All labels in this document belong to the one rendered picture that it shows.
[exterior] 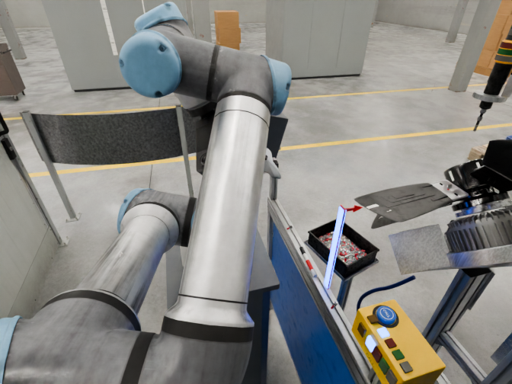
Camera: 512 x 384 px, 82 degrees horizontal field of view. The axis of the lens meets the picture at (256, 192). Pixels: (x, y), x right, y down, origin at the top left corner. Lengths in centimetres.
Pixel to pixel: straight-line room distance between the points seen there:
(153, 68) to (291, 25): 661
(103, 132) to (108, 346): 221
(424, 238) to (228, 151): 82
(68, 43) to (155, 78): 655
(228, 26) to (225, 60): 838
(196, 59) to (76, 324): 32
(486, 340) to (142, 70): 224
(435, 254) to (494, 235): 16
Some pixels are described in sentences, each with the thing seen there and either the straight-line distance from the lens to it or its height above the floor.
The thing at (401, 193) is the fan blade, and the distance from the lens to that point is 98.
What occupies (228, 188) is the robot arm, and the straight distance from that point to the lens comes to 33.
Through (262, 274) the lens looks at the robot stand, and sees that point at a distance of 88.
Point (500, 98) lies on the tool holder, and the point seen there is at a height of 147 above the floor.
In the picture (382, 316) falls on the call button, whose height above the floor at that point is 108.
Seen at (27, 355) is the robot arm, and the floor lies 143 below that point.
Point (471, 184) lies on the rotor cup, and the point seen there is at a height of 121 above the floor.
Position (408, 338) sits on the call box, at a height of 107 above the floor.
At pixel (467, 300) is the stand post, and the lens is 133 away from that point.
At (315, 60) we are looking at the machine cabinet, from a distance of 728.
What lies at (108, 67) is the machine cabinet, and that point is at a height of 44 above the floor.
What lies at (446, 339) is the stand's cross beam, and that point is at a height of 58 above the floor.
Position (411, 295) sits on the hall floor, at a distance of 232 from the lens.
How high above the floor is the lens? 167
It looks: 34 degrees down
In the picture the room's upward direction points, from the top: straight up
